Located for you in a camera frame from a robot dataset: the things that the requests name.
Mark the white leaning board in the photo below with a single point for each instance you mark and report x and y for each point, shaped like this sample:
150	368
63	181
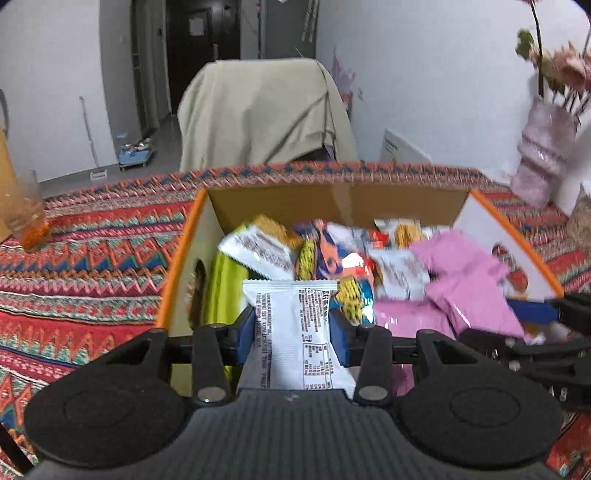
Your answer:
401	147

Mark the pink textured vase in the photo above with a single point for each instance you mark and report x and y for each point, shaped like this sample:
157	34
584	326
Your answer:
545	157

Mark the beige jacket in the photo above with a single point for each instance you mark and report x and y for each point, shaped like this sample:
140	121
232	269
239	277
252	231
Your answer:
258	110

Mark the white paper notice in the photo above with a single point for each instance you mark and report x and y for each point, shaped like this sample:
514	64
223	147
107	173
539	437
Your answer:
197	23

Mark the dark entrance door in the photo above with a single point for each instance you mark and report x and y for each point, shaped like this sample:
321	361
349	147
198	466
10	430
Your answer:
203	64

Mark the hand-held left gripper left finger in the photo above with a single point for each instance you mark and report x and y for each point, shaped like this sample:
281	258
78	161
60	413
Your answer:
244	334

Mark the cardboard box with orange edges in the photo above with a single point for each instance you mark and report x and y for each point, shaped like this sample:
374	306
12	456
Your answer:
332	205

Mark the white floor mop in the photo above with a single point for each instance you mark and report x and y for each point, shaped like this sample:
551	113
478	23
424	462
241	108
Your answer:
98	175

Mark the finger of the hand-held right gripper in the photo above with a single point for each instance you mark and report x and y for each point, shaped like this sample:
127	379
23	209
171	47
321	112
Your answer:
535	313
545	364

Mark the dried pink roses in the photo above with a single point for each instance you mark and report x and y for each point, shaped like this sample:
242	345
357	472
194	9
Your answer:
570	69

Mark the white printed snack packet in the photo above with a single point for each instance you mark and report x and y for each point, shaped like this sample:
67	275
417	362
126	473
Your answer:
295	332

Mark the pink snack packet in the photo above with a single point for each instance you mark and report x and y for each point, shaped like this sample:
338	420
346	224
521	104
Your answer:
461	281

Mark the pile of assorted snack packets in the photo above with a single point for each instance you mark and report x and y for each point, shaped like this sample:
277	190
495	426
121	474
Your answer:
346	263

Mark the pink wall sticker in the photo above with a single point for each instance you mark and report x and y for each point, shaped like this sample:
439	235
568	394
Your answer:
346	83

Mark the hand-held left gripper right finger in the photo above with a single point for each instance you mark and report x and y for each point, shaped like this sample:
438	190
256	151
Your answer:
339	339

